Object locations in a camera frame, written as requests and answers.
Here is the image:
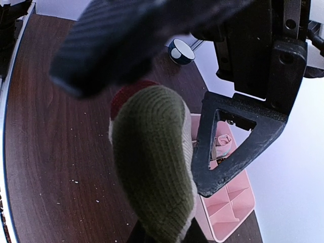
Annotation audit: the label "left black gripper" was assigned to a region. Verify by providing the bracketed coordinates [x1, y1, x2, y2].
[189, 0, 308, 119]

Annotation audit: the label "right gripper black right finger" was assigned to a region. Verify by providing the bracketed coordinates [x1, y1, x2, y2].
[182, 218, 208, 243]

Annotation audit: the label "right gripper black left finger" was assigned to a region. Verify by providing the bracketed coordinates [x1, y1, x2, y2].
[126, 220, 152, 243]

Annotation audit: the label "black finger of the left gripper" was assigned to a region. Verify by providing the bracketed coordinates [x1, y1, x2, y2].
[49, 1, 250, 98]
[192, 92, 288, 197]

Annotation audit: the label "pink divided organizer box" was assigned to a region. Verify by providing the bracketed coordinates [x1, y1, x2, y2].
[195, 121, 255, 242]

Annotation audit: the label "striped beige green sock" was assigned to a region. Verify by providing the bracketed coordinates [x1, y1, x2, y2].
[108, 80, 197, 242]

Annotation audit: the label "rolled socks in box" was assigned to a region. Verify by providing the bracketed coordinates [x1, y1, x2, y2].
[210, 134, 233, 161]

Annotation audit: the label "dark bowl white inside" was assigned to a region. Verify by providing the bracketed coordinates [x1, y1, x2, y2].
[168, 38, 195, 65]

